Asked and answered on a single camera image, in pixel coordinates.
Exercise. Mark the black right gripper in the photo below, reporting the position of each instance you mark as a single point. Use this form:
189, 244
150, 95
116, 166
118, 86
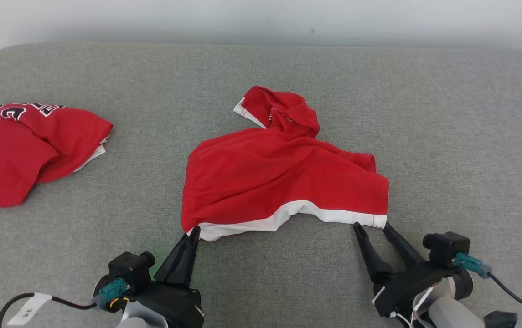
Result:
411, 284

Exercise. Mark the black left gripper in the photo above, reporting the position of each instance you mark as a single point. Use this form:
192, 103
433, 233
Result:
174, 305

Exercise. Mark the red shorts with white trim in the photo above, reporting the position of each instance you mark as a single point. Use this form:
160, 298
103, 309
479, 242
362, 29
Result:
279, 177

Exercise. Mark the red jersey with printed lettering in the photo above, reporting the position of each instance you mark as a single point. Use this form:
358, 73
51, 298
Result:
14, 150

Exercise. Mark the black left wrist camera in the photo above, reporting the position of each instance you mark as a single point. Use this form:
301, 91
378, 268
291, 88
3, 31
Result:
128, 269

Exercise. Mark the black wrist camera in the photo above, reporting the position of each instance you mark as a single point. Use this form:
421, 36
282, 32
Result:
128, 269
445, 248

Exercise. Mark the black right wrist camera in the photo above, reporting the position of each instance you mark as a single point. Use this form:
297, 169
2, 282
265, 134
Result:
445, 248

